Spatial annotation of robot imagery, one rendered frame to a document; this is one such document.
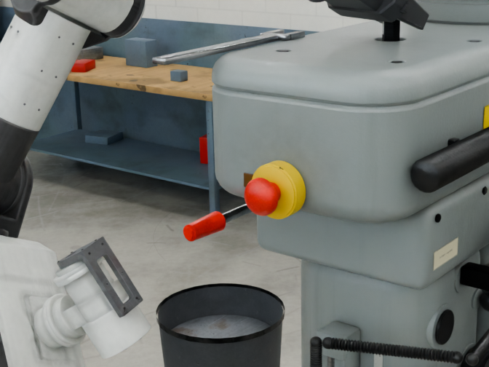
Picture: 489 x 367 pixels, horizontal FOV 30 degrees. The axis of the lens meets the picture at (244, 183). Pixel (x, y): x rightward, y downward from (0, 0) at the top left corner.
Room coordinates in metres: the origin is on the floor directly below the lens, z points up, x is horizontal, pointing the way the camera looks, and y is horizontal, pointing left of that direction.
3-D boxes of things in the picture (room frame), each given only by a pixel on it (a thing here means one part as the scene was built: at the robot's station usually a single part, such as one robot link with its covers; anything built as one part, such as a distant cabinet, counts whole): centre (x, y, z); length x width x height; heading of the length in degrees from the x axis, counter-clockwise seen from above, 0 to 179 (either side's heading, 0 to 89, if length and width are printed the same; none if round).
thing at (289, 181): (0.92, -0.04, 1.76); 0.06 x 0.02 x 0.06; 51
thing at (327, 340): (0.90, -0.16, 1.58); 0.17 x 0.01 x 0.01; 73
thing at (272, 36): (1.05, 0.01, 1.89); 0.24 x 0.04 x 0.01; 142
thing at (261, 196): (0.90, -0.02, 1.76); 0.04 x 0.03 x 0.04; 51
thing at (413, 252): (1.13, -0.21, 1.68); 0.34 x 0.24 x 0.10; 141
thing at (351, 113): (1.11, -0.19, 1.81); 0.47 x 0.26 x 0.16; 141
